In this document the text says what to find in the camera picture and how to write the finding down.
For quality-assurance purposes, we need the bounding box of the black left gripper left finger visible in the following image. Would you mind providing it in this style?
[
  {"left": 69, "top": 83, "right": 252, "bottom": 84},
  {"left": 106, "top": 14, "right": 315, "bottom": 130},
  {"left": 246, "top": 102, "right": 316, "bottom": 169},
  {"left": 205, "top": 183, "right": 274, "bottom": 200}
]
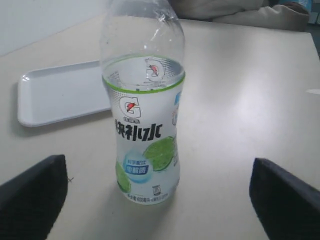
[{"left": 0, "top": 154, "right": 68, "bottom": 240}]

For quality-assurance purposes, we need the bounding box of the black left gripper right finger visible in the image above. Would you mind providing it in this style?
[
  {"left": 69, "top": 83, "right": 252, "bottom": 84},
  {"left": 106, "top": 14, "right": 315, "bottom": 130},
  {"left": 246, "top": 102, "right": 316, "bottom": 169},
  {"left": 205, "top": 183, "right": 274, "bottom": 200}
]
[{"left": 249, "top": 158, "right": 320, "bottom": 240}]

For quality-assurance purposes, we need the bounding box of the clear plastic drink bottle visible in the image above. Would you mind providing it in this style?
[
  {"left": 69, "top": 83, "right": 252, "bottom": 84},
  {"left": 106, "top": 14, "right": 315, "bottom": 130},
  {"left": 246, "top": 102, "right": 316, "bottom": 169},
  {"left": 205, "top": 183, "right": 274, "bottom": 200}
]
[{"left": 100, "top": 0, "right": 186, "bottom": 205}]

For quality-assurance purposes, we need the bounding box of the white rectangular plastic tray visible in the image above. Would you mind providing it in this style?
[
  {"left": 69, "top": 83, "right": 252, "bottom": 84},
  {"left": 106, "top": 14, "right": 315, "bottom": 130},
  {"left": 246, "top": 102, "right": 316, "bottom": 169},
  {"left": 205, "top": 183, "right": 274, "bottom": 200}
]
[{"left": 17, "top": 60, "right": 111, "bottom": 128}]

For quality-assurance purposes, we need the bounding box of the beige cloth in background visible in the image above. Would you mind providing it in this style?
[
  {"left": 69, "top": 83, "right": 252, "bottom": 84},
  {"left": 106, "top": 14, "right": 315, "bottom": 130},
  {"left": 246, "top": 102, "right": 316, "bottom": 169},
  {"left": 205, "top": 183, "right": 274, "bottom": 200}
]
[{"left": 169, "top": 0, "right": 311, "bottom": 32}]

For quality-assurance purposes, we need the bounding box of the blue object in background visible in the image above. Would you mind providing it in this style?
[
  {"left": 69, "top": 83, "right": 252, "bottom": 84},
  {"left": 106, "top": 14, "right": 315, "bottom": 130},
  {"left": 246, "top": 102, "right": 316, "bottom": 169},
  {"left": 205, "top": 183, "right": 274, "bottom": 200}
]
[{"left": 278, "top": 0, "right": 312, "bottom": 14}]

